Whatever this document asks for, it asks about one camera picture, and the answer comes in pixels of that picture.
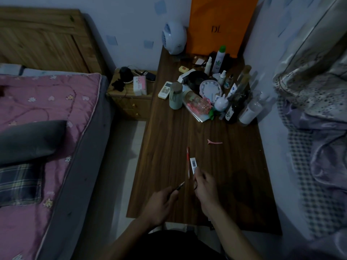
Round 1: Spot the person's right hand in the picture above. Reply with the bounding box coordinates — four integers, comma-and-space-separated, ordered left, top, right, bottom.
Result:
193, 168, 222, 217

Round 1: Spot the person's left hand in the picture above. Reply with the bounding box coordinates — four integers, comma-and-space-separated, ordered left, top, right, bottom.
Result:
140, 185, 180, 229

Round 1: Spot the white barcode label strip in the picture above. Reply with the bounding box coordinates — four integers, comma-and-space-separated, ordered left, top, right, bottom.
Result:
190, 157, 200, 176

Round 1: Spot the person's right forearm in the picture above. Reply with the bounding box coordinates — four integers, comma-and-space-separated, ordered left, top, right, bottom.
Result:
208, 207, 267, 260

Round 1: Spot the person's left forearm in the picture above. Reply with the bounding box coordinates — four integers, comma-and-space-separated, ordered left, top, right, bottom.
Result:
102, 214, 153, 260

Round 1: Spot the person's black clothing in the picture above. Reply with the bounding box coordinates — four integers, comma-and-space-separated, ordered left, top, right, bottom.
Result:
127, 229, 226, 260

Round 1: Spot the pink transparent bottle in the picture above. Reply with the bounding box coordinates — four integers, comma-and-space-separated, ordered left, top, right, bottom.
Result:
183, 90, 213, 117

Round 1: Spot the dark glass bottle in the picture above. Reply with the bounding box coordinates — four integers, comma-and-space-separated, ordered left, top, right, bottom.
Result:
225, 90, 246, 124

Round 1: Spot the white rabbit figurine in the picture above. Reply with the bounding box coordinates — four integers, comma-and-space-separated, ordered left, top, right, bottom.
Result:
214, 94, 229, 111

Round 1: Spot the green tumbler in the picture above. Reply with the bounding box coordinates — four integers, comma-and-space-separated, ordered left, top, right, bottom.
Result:
169, 82, 184, 110

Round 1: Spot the clear bottle white label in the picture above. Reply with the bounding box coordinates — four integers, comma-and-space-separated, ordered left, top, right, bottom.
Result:
238, 92, 268, 126

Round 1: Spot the floral rimmed round mirror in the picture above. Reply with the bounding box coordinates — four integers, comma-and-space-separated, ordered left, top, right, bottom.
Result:
199, 79, 223, 102

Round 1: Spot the grey mattress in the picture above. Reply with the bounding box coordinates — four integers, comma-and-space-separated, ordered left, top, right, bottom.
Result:
35, 74, 116, 260

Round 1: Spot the white remote control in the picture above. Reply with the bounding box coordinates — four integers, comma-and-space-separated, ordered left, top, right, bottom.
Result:
158, 81, 174, 100

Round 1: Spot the white blue tube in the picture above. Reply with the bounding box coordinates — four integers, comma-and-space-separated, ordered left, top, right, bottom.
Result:
226, 83, 239, 99

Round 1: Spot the wooden nightstand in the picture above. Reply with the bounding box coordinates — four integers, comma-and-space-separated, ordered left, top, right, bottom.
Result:
107, 68, 158, 122

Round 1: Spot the black round bowl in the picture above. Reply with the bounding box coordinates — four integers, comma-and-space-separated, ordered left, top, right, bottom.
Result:
187, 70, 209, 91

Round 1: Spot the white and black box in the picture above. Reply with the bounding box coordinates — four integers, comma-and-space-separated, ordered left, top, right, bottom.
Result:
177, 69, 197, 84

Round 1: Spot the checked bed sheet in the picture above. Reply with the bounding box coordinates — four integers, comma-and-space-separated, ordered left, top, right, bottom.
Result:
276, 97, 347, 239

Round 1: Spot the pink white tissue pack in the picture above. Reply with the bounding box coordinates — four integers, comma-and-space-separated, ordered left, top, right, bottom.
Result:
132, 76, 148, 96

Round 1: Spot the tall clear bottle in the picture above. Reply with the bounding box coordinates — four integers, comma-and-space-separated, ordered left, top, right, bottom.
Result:
234, 64, 252, 92

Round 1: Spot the black phone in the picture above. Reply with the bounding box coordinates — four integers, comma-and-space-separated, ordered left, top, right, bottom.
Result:
135, 70, 157, 82

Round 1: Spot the black scrunchie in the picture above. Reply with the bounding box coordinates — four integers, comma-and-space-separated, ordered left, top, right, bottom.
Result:
111, 79, 125, 92

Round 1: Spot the white spray bottle green cap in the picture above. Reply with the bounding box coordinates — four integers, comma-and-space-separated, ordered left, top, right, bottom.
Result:
212, 45, 227, 74

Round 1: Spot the black round lamp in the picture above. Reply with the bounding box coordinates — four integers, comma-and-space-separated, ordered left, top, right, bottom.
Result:
119, 67, 134, 84

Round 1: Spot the purple fabric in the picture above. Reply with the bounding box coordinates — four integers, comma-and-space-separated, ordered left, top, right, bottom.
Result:
298, 111, 347, 215

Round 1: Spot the white desk fan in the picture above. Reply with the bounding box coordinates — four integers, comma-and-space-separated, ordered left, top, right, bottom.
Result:
162, 21, 188, 55

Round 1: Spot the plaid pillow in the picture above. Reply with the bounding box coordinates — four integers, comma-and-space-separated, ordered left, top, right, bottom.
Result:
0, 163, 44, 208

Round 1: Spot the grey pillow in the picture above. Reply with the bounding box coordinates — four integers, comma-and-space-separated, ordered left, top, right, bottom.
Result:
0, 120, 68, 167

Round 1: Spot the floral grey duvet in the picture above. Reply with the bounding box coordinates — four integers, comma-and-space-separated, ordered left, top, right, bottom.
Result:
272, 0, 347, 124

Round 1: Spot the pink quilt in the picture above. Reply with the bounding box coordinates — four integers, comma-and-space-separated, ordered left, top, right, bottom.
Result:
0, 73, 102, 260

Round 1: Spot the orange paper bag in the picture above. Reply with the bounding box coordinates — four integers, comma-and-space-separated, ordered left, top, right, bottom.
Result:
186, 0, 260, 59

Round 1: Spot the wooden headboard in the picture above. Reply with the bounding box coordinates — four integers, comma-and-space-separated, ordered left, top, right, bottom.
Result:
0, 7, 109, 77

